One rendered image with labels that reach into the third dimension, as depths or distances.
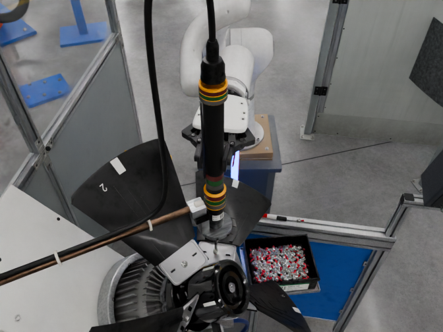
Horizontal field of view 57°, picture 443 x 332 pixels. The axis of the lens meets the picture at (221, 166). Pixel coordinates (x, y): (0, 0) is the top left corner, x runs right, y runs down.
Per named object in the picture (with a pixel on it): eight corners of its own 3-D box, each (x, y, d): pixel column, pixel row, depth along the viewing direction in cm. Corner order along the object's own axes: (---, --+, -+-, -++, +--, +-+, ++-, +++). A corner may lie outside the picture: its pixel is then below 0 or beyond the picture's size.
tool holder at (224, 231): (198, 249, 82) (196, 221, 75) (185, 223, 86) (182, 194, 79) (238, 232, 85) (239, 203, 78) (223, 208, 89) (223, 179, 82)
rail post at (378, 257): (332, 335, 198) (377, 249, 141) (332, 327, 201) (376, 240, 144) (341, 336, 198) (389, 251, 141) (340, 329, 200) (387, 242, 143)
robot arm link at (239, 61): (200, 78, 82) (245, 75, 80) (211, 44, 91) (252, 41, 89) (208, 110, 88) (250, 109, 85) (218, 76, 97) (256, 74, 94)
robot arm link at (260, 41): (221, 85, 147) (216, 22, 131) (271, 83, 146) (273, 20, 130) (219, 105, 139) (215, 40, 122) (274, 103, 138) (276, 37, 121)
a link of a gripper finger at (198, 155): (207, 143, 75) (201, 170, 71) (191, 142, 76) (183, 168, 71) (207, 131, 73) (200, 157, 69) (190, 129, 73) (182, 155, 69)
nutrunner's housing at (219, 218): (211, 243, 86) (205, 50, 53) (204, 229, 88) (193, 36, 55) (227, 236, 87) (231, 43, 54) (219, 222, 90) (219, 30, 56)
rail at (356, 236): (138, 219, 150) (135, 205, 145) (141, 211, 153) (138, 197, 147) (389, 251, 141) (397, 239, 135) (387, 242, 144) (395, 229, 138)
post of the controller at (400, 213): (385, 236, 136) (405, 199, 121) (384, 229, 138) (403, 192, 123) (394, 238, 135) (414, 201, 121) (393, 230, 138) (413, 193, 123)
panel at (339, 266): (167, 297, 199) (149, 217, 151) (168, 294, 200) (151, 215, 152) (337, 323, 190) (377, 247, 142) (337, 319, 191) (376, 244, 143)
